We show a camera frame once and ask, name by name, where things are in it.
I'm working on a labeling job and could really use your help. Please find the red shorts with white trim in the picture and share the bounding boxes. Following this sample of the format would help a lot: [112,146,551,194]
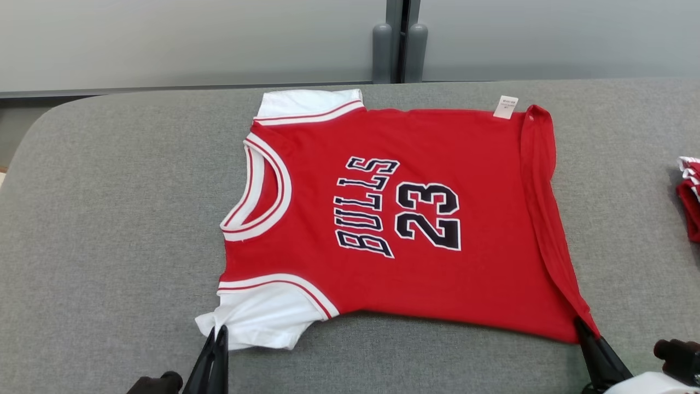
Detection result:
[675,155,700,244]

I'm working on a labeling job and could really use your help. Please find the grey fabric sofa seat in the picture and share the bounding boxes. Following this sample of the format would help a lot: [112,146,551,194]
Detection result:
[0,77,700,394]

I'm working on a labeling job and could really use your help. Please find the grey rounded post foot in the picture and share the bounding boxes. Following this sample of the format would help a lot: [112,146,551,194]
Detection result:
[372,22,394,85]
[406,23,429,83]

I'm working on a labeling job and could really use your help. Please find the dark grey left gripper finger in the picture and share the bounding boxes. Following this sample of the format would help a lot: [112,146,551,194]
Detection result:
[182,328,219,394]
[208,325,230,394]

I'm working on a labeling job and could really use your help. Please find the grey partition base rail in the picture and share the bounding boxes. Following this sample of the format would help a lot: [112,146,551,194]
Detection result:
[0,80,379,101]

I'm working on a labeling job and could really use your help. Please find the grey partition post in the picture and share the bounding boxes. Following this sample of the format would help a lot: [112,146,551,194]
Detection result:
[385,0,422,84]

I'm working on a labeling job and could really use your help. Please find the red Bulls 23 jersey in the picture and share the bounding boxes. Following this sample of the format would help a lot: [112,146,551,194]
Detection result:
[195,88,601,351]

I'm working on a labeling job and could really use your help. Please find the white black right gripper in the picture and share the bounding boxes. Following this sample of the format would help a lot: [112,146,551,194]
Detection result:
[574,318,700,394]

